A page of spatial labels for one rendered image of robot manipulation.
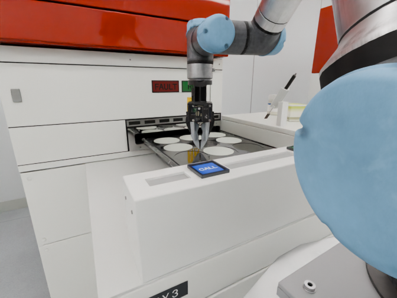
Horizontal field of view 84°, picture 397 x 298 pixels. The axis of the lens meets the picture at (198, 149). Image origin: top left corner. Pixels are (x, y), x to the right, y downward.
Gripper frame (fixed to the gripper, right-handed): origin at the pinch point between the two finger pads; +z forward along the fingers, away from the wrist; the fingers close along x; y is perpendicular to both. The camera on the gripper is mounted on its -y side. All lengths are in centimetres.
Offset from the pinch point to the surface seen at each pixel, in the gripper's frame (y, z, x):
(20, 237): -68, 92, -135
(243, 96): -233, -4, 58
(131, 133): -16.0, -0.1, -27.4
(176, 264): 40.9, 8.8, -3.6
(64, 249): -3, 45, -54
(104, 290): 44.7, 9.9, -13.7
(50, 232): -1, 35, -57
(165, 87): -24.1, -17.5, -14.5
